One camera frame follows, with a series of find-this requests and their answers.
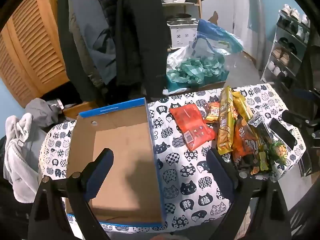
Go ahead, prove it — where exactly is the grey hoodie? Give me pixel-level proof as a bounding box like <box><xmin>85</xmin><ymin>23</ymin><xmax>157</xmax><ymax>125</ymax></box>
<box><xmin>24</xmin><ymin>98</ymin><xmax>64</xmax><ymax>170</ymax></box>

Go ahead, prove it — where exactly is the black phone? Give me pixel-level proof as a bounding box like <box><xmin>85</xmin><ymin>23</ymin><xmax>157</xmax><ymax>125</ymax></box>
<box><xmin>269</xmin><ymin>118</ymin><xmax>297</xmax><ymax>150</ymax></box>

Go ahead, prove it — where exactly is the white plastic bag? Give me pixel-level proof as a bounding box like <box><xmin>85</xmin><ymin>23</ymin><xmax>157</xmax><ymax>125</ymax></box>
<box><xmin>167</xmin><ymin>46</ymin><xmax>195</xmax><ymax>70</ymax></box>

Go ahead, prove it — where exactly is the white door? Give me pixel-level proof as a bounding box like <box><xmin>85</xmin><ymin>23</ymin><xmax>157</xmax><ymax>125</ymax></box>
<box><xmin>201</xmin><ymin>0</ymin><xmax>250</xmax><ymax>55</ymax></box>

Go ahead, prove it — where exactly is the cardboard box with blue rim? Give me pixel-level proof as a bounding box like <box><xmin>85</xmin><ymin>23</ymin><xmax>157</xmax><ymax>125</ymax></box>
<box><xmin>65</xmin><ymin>97</ymin><xmax>167</xmax><ymax>227</ymax></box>

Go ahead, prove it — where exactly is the wooden shelf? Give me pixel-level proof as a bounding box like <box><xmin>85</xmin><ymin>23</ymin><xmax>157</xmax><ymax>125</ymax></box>
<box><xmin>161</xmin><ymin>0</ymin><xmax>203</xmax><ymax>20</ymax></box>

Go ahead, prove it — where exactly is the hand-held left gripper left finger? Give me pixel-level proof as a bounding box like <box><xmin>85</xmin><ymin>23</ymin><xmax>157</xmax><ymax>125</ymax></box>
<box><xmin>27</xmin><ymin>148</ymin><xmax>115</xmax><ymax>240</ymax></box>

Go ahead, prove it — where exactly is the white fleece garment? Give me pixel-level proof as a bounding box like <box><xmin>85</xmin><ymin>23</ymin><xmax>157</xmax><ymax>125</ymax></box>
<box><xmin>4</xmin><ymin>112</ymin><xmax>40</xmax><ymax>203</ymax></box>

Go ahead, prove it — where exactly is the steel pot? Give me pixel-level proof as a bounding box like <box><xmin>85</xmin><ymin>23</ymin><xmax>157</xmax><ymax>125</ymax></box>
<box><xmin>167</xmin><ymin>14</ymin><xmax>193</xmax><ymax>24</ymax></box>

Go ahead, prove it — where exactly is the silver snack packet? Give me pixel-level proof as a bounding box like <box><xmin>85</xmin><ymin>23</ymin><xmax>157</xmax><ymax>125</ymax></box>
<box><xmin>249</xmin><ymin>112</ymin><xmax>263</xmax><ymax>127</ymax></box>

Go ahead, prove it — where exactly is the orange and green snack packet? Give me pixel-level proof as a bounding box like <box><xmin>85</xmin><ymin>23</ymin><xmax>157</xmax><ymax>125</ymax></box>
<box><xmin>250</xmin><ymin>150</ymin><xmax>273</xmax><ymax>175</ymax></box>

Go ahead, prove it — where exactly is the red snack packet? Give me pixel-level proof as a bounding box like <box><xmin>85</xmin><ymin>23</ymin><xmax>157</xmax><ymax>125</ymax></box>
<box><xmin>169</xmin><ymin>104</ymin><xmax>216</xmax><ymax>152</ymax></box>

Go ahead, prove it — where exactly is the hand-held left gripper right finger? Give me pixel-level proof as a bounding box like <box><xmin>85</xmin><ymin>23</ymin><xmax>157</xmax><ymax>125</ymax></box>
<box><xmin>205</xmin><ymin>149</ymin><xmax>293</xmax><ymax>240</ymax></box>

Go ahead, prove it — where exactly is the dark green snack packet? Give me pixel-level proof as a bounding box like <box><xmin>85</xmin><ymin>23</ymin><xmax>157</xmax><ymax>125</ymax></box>
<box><xmin>257</xmin><ymin>122</ymin><xmax>273</xmax><ymax>151</ymax></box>

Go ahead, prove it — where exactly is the metal shoe rack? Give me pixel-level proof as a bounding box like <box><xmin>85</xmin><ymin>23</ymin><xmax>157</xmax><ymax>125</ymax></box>
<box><xmin>260</xmin><ymin>4</ymin><xmax>313</xmax><ymax>88</ymax></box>

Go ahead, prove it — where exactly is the white appliance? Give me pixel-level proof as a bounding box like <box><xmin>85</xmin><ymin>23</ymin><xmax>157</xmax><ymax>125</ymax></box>
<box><xmin>169</xmin><ymin>22</ymin><xmax>200</xmax><ymax>49</ymax></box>

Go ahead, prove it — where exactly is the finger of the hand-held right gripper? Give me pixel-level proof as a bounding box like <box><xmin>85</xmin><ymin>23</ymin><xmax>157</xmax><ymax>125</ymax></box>
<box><xmin>282</xmin><ymin>110</ymin><xmax>318</xmax><ymax>130</ymax></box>
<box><xmin>291</xmin><ymin>88</ymin><xmax>320</xmax><ymax>102</ymax></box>

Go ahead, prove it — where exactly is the green bean snack bag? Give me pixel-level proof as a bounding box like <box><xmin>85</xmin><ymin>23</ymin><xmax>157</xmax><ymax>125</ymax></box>
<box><xmin>269</xmin><ymin>140</ymin><xmax>288</xmax><ymax>165</ymax></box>

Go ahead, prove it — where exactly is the long yellow snack packet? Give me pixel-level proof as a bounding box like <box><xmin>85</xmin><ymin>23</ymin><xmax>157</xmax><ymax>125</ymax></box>
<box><xmin>217</xmin><ymin>86</ymin><xmax>235</xmax><ymax>155</ymax></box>
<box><xmin>231</xmin><ymin>91</ymin><xmax>253</xmax><ymax>123</ymax></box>

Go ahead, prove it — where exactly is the wooden louvred door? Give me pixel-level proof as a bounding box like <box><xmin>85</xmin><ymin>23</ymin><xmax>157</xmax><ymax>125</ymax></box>
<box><xmin>0</xmin><ymin>0</ymin><xmax>70</xmax><ymax>100</ymax></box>

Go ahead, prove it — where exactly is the wooden bench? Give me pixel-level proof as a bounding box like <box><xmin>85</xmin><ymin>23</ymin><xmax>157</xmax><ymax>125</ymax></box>
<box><xmin>62</xmin><ymin>101</ymin><xmax>100</xmax><ymax>119</ymax></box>

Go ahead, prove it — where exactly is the orange and black snack bag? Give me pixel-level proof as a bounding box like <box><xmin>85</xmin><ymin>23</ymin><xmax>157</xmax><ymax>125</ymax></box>
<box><xmin>232</xmin><ymin>115</ymin><xmax>263</xmax><ymax>165</ymax></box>

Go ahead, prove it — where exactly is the cat print tablecloth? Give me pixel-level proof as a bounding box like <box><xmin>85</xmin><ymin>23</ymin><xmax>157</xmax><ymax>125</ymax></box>
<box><xmin>37</xmin><ymin>84</ymin><xmax>307</xmax><ymax>233</ymax></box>

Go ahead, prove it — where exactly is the small orange snack packet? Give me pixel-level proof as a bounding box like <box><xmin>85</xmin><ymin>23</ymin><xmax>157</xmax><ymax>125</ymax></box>
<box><xmin>204</xmin><ymin>102</ymin><xmax>221</xmax><ymax>123</ymax></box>

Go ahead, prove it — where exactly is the black coat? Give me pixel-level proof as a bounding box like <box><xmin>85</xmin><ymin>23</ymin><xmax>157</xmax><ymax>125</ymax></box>
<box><xmin>115</xmin><ymin>0</ymin><xmax>170</xmax><ymax>98</ymax></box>

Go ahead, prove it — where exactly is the blue plastic bag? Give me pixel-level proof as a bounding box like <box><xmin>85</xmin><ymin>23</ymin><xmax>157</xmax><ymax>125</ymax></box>
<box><xmin>192</xmin><ymin>19</ymin><xmax>244</xmax><ymax>58</ymax></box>

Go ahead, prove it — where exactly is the group of shoes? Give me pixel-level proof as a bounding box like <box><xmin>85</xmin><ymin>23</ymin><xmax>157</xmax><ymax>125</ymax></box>
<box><xmin>267</xmin><ymin>4</ymin><xmax>310</xmax><ymax>78</ymax></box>

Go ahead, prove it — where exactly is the grey blue jacket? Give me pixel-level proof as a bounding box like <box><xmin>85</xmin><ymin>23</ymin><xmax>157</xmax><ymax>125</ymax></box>
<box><xmin>68</xmin><ymin>0</ymin><xmax>118</xmax><ymax>85</ymax></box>

